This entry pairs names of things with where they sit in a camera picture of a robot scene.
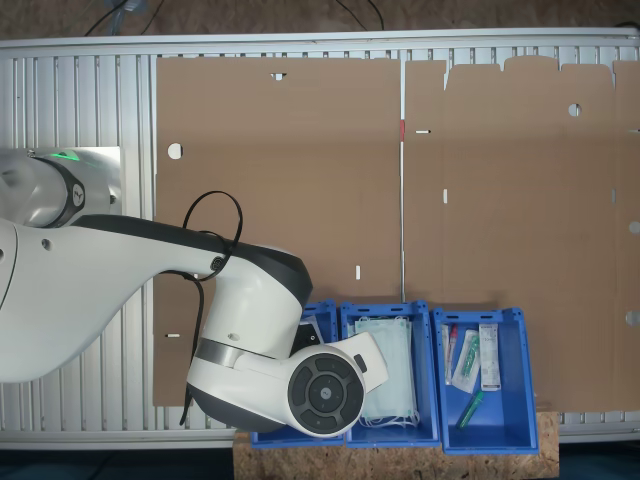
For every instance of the clear packet with green swabs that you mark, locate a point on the clear packet with green swabs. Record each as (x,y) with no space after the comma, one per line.
(467,365)

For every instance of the blue bin with tube packets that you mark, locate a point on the blue bin with tube packets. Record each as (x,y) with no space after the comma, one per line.
(510,415)

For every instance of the stack of white face masks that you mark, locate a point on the stack of white face masks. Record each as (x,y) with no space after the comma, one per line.
(395,340)

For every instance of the blue bin with cotton packet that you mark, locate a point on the blue bin with cotton packet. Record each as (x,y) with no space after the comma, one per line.
(327,320)

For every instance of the brown cardboard sheet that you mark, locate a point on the brown cardboard sheet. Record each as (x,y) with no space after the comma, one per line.
(300,175)
(525,225)

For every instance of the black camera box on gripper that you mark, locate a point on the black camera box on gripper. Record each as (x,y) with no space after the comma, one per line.
(307,336)

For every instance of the blue bin with masks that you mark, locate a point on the blue bin with masks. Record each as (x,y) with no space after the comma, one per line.
(425,435)

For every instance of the long white printed packet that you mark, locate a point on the long white printed packet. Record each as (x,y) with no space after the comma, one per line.
(490,360)

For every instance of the chipboard panel under bins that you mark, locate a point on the chipboard panel under bins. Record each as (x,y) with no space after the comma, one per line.
(547,450)

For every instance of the green capped tube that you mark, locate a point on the green capped tube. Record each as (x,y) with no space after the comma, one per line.
(470,410)

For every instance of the packet with red-capped tube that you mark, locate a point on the packet with red-capped tube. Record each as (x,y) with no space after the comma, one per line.
(448,360)

